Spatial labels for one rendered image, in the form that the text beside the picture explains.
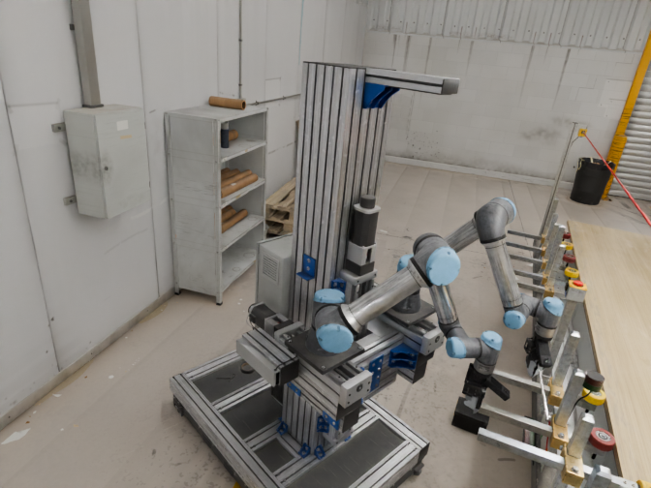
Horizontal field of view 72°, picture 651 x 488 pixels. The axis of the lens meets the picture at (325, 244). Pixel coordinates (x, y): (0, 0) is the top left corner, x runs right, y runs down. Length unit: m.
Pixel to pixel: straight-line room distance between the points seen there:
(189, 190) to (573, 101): 7.40
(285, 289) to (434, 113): 7.60
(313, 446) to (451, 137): 7.71
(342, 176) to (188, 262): 2.44
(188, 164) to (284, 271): 1.79
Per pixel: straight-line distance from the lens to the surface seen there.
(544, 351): 2.04
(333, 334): 1.48
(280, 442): 2.50
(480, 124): 9.32
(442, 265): 1.44
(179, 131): 3.55
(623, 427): 2.08
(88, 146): 2.84
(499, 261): 1.81
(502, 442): 1.69
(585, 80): 9.45
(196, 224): 3.70
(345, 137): 1.63
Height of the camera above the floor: 2.09
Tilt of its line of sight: 24 degrees down
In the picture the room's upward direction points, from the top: 5 degrees clockwise
